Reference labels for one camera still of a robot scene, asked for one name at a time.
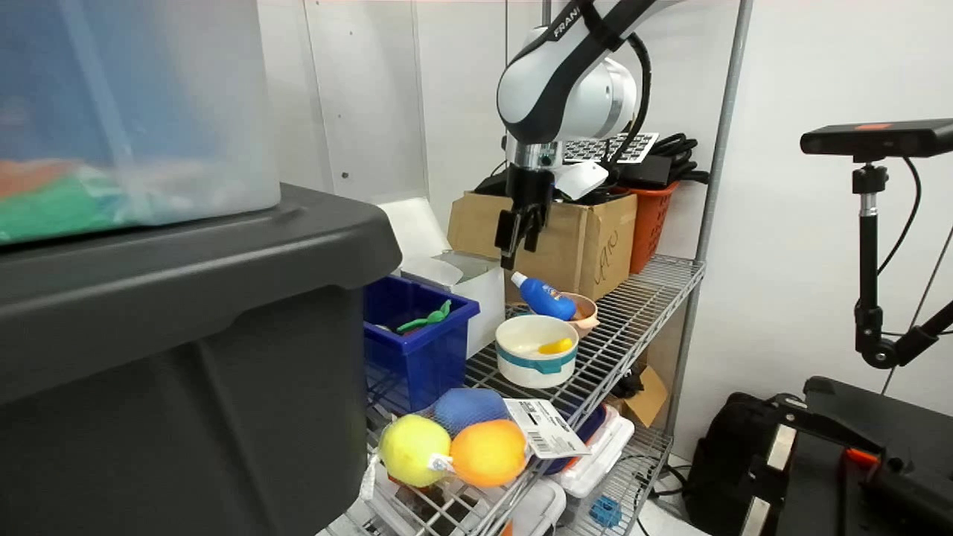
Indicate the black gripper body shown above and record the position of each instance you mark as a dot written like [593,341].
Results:
[532,188]

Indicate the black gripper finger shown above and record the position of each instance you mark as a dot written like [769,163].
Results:
[533,228]
[511,240]

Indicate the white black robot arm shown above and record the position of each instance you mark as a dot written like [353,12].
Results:
[568,79]

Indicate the white teal bowl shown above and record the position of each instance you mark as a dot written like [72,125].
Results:
[532,370]

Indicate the brown cardboard box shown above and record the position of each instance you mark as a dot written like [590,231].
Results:
[584,248]

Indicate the white open cardboard box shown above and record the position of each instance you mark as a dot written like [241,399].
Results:
[420,234]

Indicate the grey keypad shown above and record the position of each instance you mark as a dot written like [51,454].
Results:
[614,151]

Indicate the orange plastic bin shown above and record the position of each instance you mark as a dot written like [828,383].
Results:
[651,228]

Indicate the green plastic toy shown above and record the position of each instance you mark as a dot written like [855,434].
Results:
[425,319]

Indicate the yellow plastic toy utensil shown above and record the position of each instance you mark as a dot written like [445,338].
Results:
[554,347]

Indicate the small blue plastic bin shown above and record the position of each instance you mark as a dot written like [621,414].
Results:
[426,368]

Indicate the white barcode tag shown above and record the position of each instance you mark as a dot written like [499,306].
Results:
[544,431]

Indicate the small brown cardboard piece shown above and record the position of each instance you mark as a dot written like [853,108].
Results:
[643,396]

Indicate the orange plush ball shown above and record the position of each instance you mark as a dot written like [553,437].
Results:
[490,454]

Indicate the yellow plush ball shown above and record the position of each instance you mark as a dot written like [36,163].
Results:
[414,451]

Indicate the blue tape roll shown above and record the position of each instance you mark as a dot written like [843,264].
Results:
[602,510]

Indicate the black backpack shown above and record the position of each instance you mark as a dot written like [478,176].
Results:
[739,465]

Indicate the dark grey storage tote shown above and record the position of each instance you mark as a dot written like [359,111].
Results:
[180,377]

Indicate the orange black clamp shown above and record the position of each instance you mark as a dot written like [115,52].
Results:
[861,459]

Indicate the clear plastic storage bin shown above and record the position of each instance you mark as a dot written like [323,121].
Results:
[130,100]

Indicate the black pegboard table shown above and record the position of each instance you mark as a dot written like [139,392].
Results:
[894,495]

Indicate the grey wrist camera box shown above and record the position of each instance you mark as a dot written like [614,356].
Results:
[582,179]

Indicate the black camera stand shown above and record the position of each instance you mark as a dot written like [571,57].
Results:
[867,277]

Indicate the black stereo camera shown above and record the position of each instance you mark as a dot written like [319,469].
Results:
[873,139]

